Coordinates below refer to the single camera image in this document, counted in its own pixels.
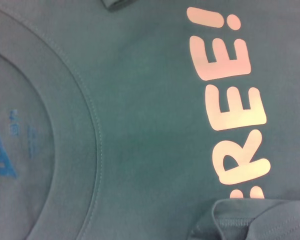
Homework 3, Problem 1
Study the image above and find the teal FREE print t-shirt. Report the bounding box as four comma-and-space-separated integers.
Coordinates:
0, 0, 300, 240

